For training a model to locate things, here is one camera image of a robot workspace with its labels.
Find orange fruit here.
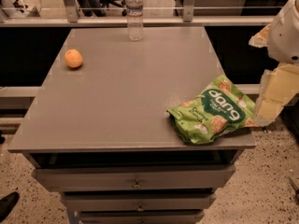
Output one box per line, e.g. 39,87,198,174
64,49,83,68

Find grey bottom drawer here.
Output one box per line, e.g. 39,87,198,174
79,210,204,224

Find clear plastic water bottle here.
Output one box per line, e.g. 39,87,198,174
125,0,143,41

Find grey top drawer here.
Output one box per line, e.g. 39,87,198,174
32,164,235,192

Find grey middle drawer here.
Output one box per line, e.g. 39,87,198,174
61,193,216,212

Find person legs dark trousers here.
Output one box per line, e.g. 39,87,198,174
77,0,106,17

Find green rice chip bag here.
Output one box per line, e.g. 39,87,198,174
167,75,256,145

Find black shoe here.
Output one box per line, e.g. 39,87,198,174
0,191,20,223

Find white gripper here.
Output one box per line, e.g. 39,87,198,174
249,0,299,126

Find grey drawer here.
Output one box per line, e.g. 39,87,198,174
32,164,235,192
79,210,204,224
61,193,216,212

